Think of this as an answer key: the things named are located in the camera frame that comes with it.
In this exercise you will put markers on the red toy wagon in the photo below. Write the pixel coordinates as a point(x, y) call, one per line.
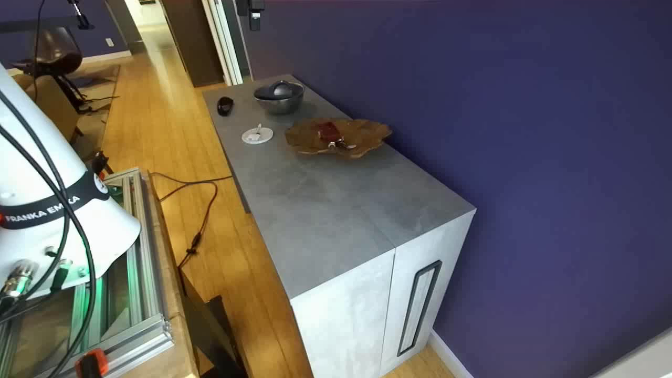
point(326, 131)

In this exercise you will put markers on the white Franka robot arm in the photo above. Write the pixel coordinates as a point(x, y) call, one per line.
point(42, 161)

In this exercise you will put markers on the grey metal bowl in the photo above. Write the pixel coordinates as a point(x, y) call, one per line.
point(280, 103)

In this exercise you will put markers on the grey concrete-look cabinet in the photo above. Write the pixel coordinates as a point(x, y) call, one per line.
point(328, 210)

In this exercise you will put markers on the white round disc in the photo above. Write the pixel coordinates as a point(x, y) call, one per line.
point(257, 135)

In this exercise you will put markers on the small black oval object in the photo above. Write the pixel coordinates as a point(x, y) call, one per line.
point(225, 105)

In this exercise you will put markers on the black mounted device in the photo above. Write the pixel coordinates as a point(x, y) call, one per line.
point(255, 14)

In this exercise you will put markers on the aluminium profile robot stand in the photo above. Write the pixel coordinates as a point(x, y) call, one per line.
point(144, 280)

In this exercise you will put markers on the brown wooden furniture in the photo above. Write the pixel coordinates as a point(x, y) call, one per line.
point(56, 105)

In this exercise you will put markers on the black stand with clamp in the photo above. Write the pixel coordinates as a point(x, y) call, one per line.
point(80, 15)

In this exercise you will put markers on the dark swivel chair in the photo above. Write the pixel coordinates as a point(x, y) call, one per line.
point(54, 48)

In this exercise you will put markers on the white ledge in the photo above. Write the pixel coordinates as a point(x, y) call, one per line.
point(651, 364)

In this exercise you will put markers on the white door frame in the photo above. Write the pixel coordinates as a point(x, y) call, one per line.
point(227, 42)

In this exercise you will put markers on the white wall socket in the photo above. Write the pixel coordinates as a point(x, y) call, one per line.
point(110, 42)

